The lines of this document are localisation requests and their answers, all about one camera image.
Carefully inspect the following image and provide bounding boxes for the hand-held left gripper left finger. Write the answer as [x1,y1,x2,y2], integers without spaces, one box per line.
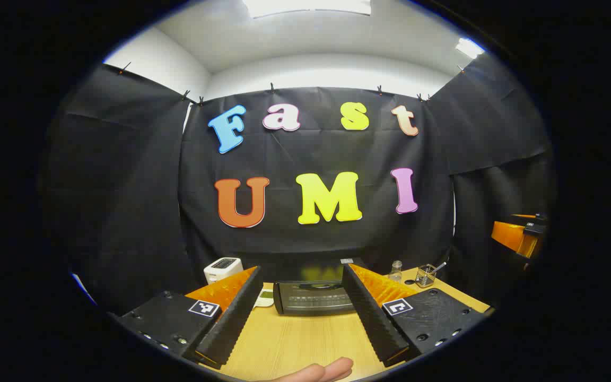
[117,265,265,370]

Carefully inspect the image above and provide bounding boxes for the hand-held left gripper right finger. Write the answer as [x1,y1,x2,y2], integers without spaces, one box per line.
[341,263,490,368]

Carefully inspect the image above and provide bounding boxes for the black electric oven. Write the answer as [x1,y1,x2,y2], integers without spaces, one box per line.
[273,258,370,317]

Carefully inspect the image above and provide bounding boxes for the white toaster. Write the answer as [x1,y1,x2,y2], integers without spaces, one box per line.
[203,257,244,285]

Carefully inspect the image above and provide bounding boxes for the metal mesh holder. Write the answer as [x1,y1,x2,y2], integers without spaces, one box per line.
[416,264,438,288]

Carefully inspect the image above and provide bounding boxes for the black backdrop cloth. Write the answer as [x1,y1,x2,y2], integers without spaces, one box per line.
[40,53,558,319]

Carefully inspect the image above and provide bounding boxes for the small ceiling light panel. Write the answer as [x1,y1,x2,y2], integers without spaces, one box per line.
[455,37,485,59]

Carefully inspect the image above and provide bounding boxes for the large ceiling light panel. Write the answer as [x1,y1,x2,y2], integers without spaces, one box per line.
[242,0,372,19]

